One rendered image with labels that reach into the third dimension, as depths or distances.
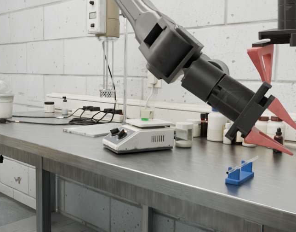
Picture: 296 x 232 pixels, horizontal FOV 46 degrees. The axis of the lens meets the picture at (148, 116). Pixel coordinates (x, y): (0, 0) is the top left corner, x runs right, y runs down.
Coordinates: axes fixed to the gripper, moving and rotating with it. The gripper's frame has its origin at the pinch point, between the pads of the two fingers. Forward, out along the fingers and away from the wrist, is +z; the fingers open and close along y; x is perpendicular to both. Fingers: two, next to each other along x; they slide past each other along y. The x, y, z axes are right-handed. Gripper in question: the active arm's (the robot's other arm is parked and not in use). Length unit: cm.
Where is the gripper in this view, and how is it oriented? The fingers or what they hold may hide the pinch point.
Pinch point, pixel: (295, 142)
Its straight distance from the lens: 57.8
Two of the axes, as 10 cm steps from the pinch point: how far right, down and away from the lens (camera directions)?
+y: -5.3, 8.1, 2.5
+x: -3.0, 0.9, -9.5
